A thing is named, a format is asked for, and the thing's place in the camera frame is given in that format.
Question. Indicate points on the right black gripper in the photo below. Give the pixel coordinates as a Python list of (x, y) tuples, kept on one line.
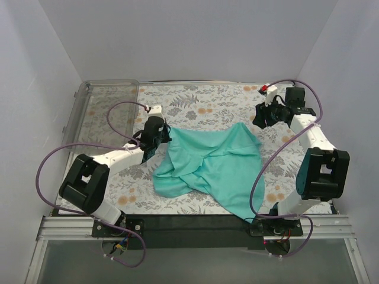
[(265, 113)]

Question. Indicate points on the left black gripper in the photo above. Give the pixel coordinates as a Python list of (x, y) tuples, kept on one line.
[(160, 141)]

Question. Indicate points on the teal t shirt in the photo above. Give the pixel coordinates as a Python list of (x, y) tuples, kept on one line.
[(222, 164)]

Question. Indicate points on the clear plastic bin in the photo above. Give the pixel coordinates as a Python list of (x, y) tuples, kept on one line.
[(103, 113)]

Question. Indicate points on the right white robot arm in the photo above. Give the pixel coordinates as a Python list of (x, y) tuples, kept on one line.
[(324, 168)]

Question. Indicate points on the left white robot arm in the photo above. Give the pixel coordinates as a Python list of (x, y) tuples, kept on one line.
[(85, 183)]

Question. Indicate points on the floral table mat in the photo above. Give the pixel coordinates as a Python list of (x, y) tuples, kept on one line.
[(206, 107)]

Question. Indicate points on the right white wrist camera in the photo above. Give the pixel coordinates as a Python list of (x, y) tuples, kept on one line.
[(270, 92)]

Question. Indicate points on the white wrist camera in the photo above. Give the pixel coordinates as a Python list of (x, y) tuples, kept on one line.
[(155, 111), (270, 92)]

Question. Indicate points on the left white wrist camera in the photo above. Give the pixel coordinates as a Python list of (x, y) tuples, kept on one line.
[(155, 111)]

